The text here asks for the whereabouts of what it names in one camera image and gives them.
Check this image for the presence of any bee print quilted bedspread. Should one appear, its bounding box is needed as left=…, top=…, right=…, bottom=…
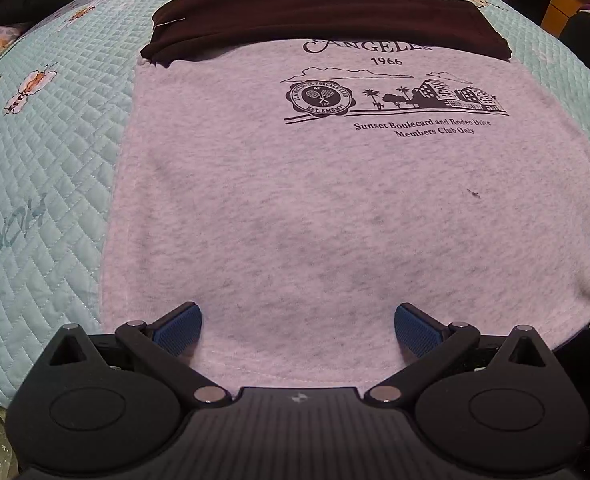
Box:
left=0, top=0, right=590, bottom=411

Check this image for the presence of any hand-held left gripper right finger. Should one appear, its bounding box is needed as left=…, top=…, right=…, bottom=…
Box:
left=365, top=302, right=550, bottom=405

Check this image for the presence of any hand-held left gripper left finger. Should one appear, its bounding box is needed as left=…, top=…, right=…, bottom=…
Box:
left=45, top=301, right=232, bottom=406

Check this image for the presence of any grey and maroon sweatshirt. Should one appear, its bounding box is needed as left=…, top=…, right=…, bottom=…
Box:
left=100, top=0, right=590, bottom=393

